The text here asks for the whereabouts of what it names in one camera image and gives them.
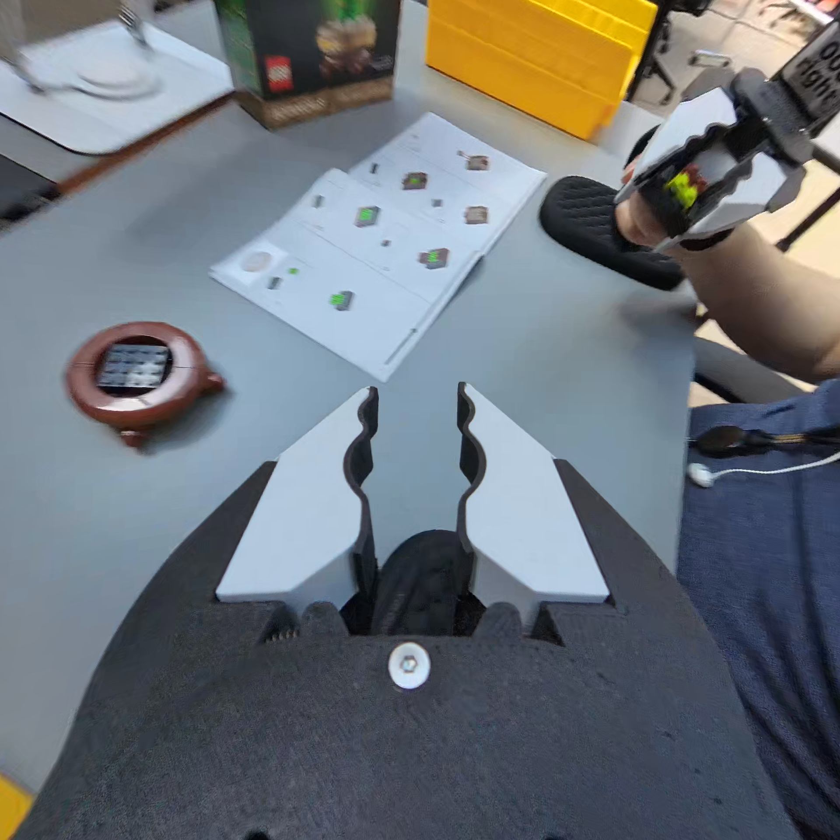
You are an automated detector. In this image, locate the black badge reel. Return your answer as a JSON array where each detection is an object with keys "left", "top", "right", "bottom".
[{"left": 696, "top": 425, "right": 749, "bottom": 457}]

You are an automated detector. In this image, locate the brown round toy pot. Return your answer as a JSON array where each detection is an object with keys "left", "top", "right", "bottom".
[{"left": 64, "top": 320, "right": 227, "bottom": 450}]

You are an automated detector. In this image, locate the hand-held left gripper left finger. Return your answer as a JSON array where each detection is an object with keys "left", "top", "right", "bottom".
[{"left": 215, "top": 386, "right": 380, "bottom": 616}]

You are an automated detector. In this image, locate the white earbud cable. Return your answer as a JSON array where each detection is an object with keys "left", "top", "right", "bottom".
[{"left": 687, "top": 451, "right": 840, "bottom": 488}]

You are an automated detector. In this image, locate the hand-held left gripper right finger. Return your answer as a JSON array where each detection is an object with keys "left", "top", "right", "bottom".
[{"left": 457, "top": 382, "right": 613, "bottom": 622}]

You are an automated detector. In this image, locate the black toy set box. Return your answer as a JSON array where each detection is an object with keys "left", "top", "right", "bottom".
[{"left": 213, "top": 0, "right": 403, "bottom": 130}]

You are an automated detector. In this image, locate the black toy brick assembly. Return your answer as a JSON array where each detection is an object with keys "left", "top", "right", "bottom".
[{"left": 663, "top": 164, "right": 710, "bottom": 214}]

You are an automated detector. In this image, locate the person's right forearm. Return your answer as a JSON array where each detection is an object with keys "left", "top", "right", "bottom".
[{"left": 679, "top": 220, "right": 840, "bottom": 385}]

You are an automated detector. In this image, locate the black chair armrest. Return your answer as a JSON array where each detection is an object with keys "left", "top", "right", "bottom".
[{"left": 538, "top": 176, "right": 686, "bottom": 291}]

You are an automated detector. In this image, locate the person's right hand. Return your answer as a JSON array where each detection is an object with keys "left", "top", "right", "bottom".
[{"left": 616, "top": 161, "right": 686, "bottom": 250}]

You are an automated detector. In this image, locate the grey desk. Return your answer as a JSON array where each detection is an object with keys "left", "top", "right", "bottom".
[{"left": 0, "top": 0, "right": 698, "bottom": 798}]

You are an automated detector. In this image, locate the person's blue shirt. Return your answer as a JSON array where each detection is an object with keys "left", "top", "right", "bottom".
[{"left": 676, "top": 379, "right": 840, "bottom": 840}]

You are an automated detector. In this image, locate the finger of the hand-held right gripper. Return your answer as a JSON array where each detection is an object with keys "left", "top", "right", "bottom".
[
  {"left": 616, "top": 87, "right": 746, "bottom": 214},
  {"left": 653, "top": 141, "right": 809, "bottom": 256}
]

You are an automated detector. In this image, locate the yellow plastic bin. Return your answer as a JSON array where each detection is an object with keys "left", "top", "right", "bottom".
[{"left": 425, "top": 0, "right": 659, "bottom": 142}]

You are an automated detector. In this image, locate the white instruction booklet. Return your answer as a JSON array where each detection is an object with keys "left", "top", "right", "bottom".
[{"left": 209, "top": 112, "right": 549, "bottom": 383}]

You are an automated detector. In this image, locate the white round disc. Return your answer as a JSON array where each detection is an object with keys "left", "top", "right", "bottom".
[{"left": 69, "top": 59, "right": 161, "bottom": 101}]

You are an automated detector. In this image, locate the black lanyard strap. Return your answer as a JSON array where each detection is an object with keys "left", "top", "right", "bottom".
[{"left": 742, "top": 430, "right": 840, "bottom": 448}]

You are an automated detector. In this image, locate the black mesh office chair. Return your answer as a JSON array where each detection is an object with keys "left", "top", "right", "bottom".
[{"left": 692, "top": 340, "right": 809, "bottom": 404}]

